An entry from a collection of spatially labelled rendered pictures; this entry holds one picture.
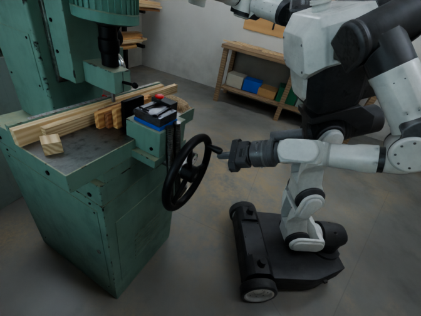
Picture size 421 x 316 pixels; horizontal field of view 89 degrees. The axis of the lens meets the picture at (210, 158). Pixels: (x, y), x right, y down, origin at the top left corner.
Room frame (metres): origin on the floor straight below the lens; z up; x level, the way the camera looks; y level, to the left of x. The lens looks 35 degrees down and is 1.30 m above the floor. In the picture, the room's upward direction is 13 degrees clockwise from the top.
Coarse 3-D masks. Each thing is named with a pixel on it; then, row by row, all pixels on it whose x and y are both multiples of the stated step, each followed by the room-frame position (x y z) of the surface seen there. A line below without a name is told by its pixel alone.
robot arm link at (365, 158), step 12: (336, 144) 0.54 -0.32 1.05; (360, 144) 0.52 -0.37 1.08; (384, 144) 0.53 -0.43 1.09; (336, 156) 0.50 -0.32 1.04; (348, 156) 0.49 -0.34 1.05; (360, 156) 0.48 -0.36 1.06; (372, 156) 0.47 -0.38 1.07; (384, 156) 0.47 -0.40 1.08; (348, 168) 0.49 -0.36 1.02; (360, 168) 0.47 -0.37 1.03; (372, 168) 0.46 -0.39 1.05; (384, 168) 0.45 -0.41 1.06
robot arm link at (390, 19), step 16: (400, 0) 0.59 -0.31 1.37; (416, 0) 0.58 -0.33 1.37; (368, 16) 0.58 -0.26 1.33; (384, 16) 0.57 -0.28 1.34; (400, 16) 0.56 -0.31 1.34; (416, 16) 0.57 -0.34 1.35; (384, 32) 0.55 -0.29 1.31; (400, 32) 0.55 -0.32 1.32; (416, 32) 0.58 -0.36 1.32; (384, 48) 0.54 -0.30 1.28; (400, 48) 0.53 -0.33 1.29; (368, 64) 0.55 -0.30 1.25; (384, 64) 0.53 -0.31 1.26; (400, 64) 0.52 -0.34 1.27
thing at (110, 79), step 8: (88, 64) 0.67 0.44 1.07; (96, 64) 0.68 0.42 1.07; (88, 72) 0.67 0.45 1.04; (96, 72) 0.66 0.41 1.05; (104, 72) 0.65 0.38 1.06; (112, 72) 0.64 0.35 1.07; (120, 72) 0.66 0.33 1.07; (128, 72) 0.69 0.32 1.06; (88, 80) 0.68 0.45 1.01; (96, 80) 0.66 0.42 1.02; (104, 80) 0.65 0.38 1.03; (112, 80) 0.64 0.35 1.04; (120, 80) 0.66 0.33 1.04; (128, 80) 0.69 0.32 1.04; (104, 88) 0.65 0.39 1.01; (112, 88) 0.64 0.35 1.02; (120, 88) 0.66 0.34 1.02; (128, 88) 0.69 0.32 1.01
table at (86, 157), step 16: (192, 112) 0.90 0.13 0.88; (96, 128) 0.57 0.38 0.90; (112, 128) 0.59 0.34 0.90; (32, 144) 0.43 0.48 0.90; (64, 144) 0.46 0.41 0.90; (80, 144) 0.47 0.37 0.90; (96, 144) 0.49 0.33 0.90; (112, 144) 0.51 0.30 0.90; (128, 144) 0.53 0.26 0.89; (32, 160) 0.39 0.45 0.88; (48, 160) 0.39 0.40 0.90; (64, 160) 0.40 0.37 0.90; (80, 160) 0.41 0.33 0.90; (96, 160) 0.43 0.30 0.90; (112, 160) 0.47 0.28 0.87; (144, 160) 0.52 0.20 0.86; (160, 160) 0.54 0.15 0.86; (48, 176) 0.37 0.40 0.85; (64, 176) 0.35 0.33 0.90; (80, 176) 0.38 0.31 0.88; (96, 176) 0.42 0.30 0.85
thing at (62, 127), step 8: (160, 88) 0.94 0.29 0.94; (168, 88) 0.97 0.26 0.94; (176, 88) 1.03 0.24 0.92; (152, 96) 0.87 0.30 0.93; (88, 112) 0.59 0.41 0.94; (64, 120) 0.52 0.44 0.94; (72, 120) 0.53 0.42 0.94; (80, 120) 0.55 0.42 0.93; (88, 120) 0.58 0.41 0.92; (48, 128) 0.46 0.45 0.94; (56, 128) 0.48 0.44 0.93; (64, 128) 0.50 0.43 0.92; (72, 128) 0.52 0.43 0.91; (80, 128) 0.55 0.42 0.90
